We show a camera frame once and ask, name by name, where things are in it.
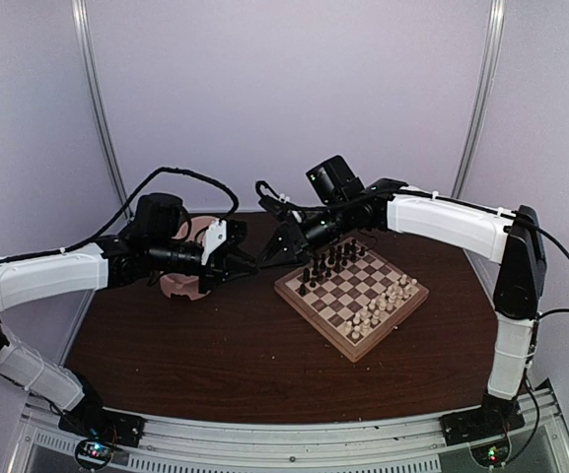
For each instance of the circuit board with leds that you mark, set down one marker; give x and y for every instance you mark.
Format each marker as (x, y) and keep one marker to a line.
(491, 454)
(90, 453)

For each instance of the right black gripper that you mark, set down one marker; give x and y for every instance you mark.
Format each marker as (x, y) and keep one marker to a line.
(297, 248)

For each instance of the right circuit board with LEDs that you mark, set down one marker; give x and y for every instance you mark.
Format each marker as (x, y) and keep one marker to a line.
(491, 454)

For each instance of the right aluminium frame post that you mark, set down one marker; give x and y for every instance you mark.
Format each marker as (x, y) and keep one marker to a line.
(488, 68)

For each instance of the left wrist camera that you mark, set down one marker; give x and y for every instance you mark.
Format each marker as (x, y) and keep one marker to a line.
(220, 238)

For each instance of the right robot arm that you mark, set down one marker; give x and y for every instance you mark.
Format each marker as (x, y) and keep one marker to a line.
(505, 237)

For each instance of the pink double pet bowl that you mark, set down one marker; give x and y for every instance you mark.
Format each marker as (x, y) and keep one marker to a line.
(176, 284)

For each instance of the aluminium frame post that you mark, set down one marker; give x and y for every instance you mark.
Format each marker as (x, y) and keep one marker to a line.
(85, 41)
(488, 68)

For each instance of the front aluminium rail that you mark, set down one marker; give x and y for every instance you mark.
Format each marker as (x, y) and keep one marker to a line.
(411, 444)

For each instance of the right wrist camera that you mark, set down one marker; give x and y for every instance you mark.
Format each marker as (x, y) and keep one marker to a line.
(280, 209)

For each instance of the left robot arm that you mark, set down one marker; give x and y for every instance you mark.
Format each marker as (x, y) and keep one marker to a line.
(148, 244)

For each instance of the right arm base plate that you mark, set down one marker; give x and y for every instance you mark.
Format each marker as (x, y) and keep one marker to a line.
(476, 424)

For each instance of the left aluminium frame post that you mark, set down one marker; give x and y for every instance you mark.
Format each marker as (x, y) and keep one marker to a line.
(85, 41)

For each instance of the wooden chess board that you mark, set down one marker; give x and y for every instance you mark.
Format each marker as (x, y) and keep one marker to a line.
(329, 302)

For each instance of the white chess pieces group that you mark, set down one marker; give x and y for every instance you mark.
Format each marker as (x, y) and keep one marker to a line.
(386, 309)

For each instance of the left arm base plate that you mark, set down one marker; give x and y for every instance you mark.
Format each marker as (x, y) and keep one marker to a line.
(109, 427)

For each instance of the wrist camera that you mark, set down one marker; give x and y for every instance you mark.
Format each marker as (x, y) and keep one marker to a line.
(280, 209)
(220, 238)

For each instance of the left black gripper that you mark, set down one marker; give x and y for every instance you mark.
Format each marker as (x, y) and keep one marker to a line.
(220, 264)

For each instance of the left circuit board with LEDs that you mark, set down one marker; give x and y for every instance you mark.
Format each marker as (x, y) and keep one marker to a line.
(90, 453)

